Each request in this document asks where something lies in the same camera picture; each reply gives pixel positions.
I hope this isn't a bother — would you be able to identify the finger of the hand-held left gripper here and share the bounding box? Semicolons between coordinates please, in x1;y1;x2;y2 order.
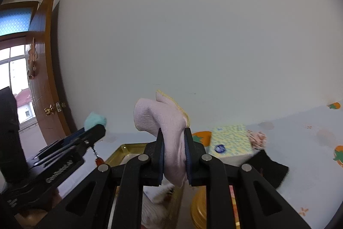
39;128;88;154
33;124;107;162

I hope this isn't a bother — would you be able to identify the blue patterned transom window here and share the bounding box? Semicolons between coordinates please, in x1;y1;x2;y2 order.
0;8;34;37

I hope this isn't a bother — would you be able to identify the pink sock with yellow trim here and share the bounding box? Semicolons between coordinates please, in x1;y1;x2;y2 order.
133;89;191;188

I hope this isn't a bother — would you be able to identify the pink door ornament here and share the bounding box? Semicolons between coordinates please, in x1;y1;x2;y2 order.
27;37;39;81

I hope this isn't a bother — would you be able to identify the persimmon print tablecloth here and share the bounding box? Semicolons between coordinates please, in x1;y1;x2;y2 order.
59;102;343;229

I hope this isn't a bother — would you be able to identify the brown wooden door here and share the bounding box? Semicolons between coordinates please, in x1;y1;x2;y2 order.
27;0;80;147

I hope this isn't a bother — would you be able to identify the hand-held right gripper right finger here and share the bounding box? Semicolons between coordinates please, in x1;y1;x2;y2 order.
184;127;313;229

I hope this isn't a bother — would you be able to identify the round gold tin lid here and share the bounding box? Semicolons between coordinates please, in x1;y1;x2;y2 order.
190;185;241;229

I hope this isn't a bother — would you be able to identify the yellow green patterned tissue box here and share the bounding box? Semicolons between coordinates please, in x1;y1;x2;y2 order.
208;124;255;168

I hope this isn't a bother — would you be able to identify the gold tin box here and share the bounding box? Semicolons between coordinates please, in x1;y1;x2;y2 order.
103;143;186;229

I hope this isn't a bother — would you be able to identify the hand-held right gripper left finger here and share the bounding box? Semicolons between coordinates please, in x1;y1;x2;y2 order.
38;127;165;229

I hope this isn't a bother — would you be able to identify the black fuzzy cloth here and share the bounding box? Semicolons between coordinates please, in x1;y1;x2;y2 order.
245;149;289;189

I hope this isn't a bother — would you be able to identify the person's left hand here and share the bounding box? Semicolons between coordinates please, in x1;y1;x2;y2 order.
15;187;64;228

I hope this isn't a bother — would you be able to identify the teal cloud keychain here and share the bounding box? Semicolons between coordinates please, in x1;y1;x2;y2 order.
84;111;108;166

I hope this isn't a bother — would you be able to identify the white fluffy cloth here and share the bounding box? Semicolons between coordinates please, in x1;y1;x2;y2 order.
141;182;177;228

